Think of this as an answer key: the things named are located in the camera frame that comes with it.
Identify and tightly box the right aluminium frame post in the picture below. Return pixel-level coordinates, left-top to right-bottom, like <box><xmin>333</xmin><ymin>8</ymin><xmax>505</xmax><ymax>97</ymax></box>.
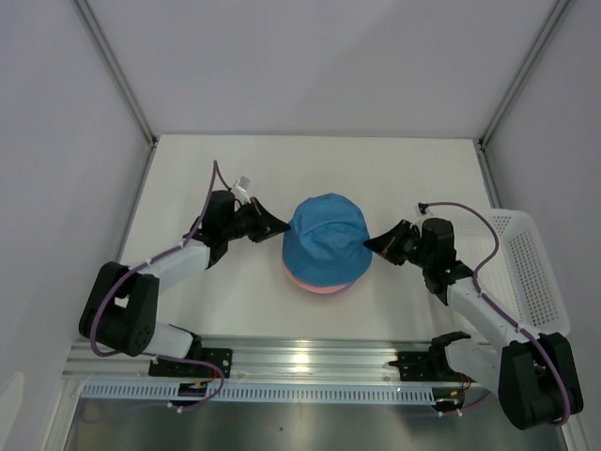
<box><xmin>476</xmin><ymin>0</ymin><xmax>577</xmax><ymax>151</ymax></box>

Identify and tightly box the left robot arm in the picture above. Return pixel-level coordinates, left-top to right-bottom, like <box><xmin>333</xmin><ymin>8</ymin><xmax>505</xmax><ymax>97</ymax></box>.
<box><xmin>79</xmin><ymin>190</ymin><xmax>290</xmax><ymax>380</ymax></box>

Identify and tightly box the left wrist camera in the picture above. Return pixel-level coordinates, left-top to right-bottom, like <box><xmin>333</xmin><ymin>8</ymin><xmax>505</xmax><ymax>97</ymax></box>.
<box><xmin>231</xmin><ymin>176</ymin><xmax>251</xmax><ymax>204</ymax></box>

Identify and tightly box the purple bucket hat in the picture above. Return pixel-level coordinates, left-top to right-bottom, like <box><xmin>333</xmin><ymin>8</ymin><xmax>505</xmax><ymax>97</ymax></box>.
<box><xmin>327</xmin><ymin>282</ymin><xmax>354</xmax><ymax>296</ymax></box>

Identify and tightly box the left aluminium frame post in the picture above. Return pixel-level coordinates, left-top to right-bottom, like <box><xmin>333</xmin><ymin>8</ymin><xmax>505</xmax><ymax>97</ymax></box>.
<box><xmin>72</xmin><ymin>0</ymin><xmax>159</xmax><ymax>147</ymax></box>

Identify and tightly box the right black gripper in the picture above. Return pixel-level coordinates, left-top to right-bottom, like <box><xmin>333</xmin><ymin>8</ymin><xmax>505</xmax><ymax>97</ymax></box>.
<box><xmin>364</xmin><ymin>220</ymin><xmax>432</xmax><ymax>270</ymax></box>

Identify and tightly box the aluminium frame post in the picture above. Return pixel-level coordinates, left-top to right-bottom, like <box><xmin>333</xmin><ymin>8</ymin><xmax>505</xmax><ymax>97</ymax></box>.
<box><xmin>72</xmin><ymin>0</ymin><xmax>159</xmax><ymax>147</ymax></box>
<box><xmin>476</xmin><ymin>0</ymin><xmax>577</xmax><ymax>151</ymax></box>

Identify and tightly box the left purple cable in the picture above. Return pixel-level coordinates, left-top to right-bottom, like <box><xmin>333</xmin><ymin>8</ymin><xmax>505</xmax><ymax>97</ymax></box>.
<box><xmin>88</xmin><ymin>159</ymin><xmax>229</xmax><ymax>417</ymax></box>

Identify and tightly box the white plastic basket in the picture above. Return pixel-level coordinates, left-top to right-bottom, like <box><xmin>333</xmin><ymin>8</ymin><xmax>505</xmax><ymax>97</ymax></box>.
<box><xmin>435</xmin><ymin>207</ymin><xmax>571</xmax><ymax>335</ymax></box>

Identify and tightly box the blue bucket hat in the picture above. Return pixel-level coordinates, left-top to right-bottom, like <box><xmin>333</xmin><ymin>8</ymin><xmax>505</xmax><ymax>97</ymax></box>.
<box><xmin>282</xmin><ymin>193</ymin><xmax>372</xmax><ymax>287</ymax></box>

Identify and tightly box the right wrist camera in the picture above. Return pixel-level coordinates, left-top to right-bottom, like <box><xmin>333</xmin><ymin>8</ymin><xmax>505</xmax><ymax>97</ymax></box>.
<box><xmin>415</xmin><ymin>202</ymin><xmax>435</xmax><ymax>223</ymax></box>

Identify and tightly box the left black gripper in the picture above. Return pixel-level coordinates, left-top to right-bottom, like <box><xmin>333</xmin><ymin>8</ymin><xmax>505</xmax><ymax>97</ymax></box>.
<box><xmin>223</xmin><ymin>197</ymin><xmax>289</xmax><ymax>244</ymax></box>

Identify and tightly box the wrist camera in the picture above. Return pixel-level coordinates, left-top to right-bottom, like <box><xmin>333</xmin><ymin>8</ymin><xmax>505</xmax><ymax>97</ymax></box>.
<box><xmin>415</xmin><ymin>202</ymin><xmax>435</xmax><ymax>223</ymax></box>
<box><xmin>231</xmin><ymin>176</ymin><xmax>251</xmax><ymax>204</ymax></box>

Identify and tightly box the pink bucket hat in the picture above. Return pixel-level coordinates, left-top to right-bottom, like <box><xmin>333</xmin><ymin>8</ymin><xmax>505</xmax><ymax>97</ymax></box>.
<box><xmin>284</xmin><ymin>266</ymin><xmax>340</xmax><ymax>296</ymax></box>

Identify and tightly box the aluminium mounting rail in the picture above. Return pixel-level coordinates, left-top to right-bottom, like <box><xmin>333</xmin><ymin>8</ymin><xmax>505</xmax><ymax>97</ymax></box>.
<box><xmin>61</xmin><ymin>335</ymin><xmax>430</xmax><ymax>385</ymax></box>

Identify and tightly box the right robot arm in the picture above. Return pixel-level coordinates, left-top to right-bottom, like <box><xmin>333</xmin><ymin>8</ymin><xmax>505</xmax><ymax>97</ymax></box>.
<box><xmin>363</xmin><ymin>210</ymin><xmax>584</xmax><ymax>430</ymax></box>

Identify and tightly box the slotted cable duct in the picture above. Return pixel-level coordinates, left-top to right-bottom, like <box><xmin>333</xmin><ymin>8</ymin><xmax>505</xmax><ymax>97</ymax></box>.
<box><xmin>81</xmin><ymin>381</ymin><xmax>436</xmax><ymax>406</ymax></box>

